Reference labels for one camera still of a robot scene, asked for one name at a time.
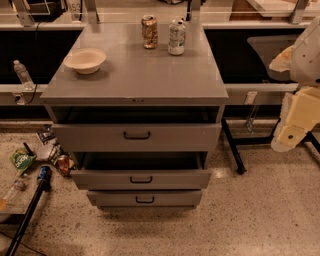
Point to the grey top drawer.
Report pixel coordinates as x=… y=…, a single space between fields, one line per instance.
x=137 y=137

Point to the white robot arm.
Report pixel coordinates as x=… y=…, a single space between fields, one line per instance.
x=305 y=58

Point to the grey drawer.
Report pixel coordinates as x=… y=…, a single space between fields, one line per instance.
x=151 y=198
x=142 y=171
x=137 y=137

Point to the grey bottom drawer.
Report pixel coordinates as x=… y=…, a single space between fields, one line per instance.
x=151 y=198

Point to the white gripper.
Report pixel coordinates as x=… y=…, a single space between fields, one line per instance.
x=307 y=58

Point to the flattened clear plastic bottle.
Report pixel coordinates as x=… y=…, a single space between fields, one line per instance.
x=14 y=191

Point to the red soda can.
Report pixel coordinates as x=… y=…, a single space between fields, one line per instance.
x=63 y=165

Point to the white green soda can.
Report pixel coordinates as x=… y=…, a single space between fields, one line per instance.
x=177 y=36

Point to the black pole blue clamp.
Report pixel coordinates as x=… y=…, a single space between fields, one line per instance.
x=43 y=181

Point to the crushed gold soda can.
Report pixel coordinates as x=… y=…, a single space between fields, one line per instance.
x=149 y=31

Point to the grey metal drawer cabinet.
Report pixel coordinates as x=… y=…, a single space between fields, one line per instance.
x=139 y=86

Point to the silver snack wrapper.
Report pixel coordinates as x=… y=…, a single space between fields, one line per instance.
x=48 y=152

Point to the green chip bag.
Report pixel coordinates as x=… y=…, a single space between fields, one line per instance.
x=22 y=160

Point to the clear plastic water bottle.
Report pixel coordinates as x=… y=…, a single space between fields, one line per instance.
x=23 y=75

